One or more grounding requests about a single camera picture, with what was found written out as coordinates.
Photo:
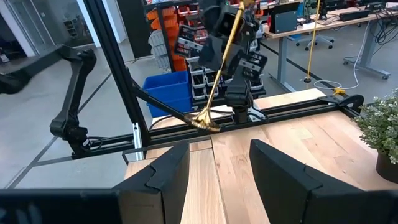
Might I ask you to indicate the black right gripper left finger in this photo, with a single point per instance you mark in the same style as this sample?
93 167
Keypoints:
161 186

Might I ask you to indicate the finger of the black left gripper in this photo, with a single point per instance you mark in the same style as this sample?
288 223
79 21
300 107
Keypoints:
240 62
211 53

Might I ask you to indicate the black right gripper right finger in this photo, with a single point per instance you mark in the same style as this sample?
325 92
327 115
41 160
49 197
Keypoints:
286 193

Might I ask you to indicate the gold candlestick holder wide cup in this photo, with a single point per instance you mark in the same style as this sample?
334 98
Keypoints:
205 120

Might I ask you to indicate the black jointed leader arm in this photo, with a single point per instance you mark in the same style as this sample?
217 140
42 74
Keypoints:
73 90

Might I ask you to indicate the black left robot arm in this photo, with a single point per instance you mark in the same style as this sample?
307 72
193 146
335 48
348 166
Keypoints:
239 93

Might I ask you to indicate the orange black parts bin rack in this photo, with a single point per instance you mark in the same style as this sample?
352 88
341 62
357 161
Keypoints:
169 31

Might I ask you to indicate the dark grey case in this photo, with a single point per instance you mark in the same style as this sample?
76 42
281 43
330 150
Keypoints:
284 20

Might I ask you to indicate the blue plastic bin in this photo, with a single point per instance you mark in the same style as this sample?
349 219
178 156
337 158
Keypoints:
168 90

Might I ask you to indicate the wooden desk grey legs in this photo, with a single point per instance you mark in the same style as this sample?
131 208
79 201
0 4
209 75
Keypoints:
314 26

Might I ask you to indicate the white office chair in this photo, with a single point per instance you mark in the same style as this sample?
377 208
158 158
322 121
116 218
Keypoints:
317 40

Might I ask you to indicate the green potted plant black pot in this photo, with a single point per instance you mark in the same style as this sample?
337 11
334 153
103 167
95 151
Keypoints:
382 124

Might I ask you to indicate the grey desk foot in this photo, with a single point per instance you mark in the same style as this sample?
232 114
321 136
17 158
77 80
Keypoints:
367 67

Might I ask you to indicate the black aluminium frame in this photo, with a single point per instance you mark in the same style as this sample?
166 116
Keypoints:
124 77

